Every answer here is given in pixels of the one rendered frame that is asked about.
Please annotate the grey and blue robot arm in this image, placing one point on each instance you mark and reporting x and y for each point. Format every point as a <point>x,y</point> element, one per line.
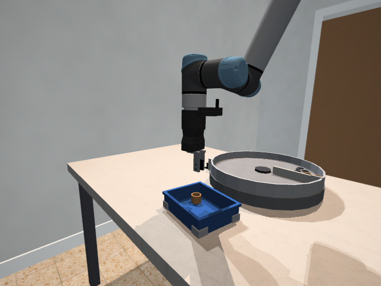
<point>240,75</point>

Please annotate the blue plastic crate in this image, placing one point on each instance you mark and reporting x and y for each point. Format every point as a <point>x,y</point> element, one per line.
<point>215,210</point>

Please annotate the grey round turntable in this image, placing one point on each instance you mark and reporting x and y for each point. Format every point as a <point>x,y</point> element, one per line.
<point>267,180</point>

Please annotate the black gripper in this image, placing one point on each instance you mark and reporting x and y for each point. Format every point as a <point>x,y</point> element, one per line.
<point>193,126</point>

